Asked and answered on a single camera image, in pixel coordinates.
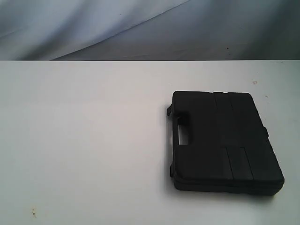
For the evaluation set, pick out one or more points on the black plastic carrying case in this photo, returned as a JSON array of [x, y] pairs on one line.
[[219, 144]]

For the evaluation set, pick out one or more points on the white backdrop cloth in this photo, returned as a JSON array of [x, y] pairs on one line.
[[149, 30]]

